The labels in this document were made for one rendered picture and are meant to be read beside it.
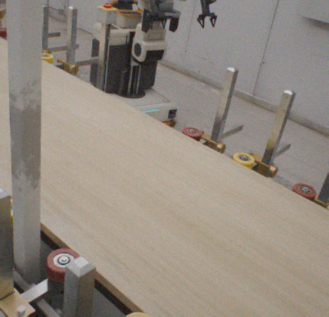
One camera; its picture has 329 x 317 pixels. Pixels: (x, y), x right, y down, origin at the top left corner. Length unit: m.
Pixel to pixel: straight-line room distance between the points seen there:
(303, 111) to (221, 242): 3.45
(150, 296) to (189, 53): 4.35
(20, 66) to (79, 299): 0.44
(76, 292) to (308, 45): 3.92
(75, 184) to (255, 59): 3.60
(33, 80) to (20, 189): 0.26
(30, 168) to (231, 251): 0.56
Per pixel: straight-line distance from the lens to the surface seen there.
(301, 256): 1.23
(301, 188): 1.52
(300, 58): 4.45
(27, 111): 0.90
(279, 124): 1.61
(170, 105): 3.55
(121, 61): 3.51
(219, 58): 4.91
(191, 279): 1.05
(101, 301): 1.13
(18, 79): 0.87
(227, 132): 1.93
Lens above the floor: 1.64
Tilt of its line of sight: 29 degrees down
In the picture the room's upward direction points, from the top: 10 degrees clockwise
